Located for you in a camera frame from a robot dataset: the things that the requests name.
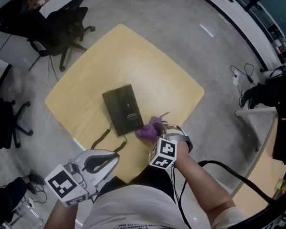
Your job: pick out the black mesh office chair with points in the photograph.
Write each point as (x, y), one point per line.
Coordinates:
(56, 26)

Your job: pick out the light wooden desk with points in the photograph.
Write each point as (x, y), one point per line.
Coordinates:
(141, 65)

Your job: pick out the white power strip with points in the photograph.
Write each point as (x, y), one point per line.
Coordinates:
(236, 79)

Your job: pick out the person's right forearm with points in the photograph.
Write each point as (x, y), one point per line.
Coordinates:
(198, 179)

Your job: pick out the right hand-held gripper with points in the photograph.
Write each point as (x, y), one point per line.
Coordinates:
(163, 151)

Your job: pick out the person's black trousers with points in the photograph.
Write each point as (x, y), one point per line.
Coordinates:
(151, 177)

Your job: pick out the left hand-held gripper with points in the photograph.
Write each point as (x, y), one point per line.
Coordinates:
(91, 175)

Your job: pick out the white table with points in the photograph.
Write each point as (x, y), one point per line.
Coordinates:
(60, 2)

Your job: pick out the clear plastic box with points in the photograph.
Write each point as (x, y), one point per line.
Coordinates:
(28, 216)

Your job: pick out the black equipment pile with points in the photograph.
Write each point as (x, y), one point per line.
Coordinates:
(281, 96)

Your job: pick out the black bag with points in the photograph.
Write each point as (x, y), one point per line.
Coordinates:
(2, 199)

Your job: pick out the person's left forearm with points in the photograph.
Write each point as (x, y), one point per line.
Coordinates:
(59, 219)

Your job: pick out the person's white printed shirt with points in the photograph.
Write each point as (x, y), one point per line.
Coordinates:
(137, 210)

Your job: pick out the long white counter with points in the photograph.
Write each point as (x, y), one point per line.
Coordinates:
(240, 18)

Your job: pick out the black desk phone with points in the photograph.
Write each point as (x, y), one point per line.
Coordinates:
(124, 108)

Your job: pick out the purple cloth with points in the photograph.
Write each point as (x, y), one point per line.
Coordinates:
(147, 132)

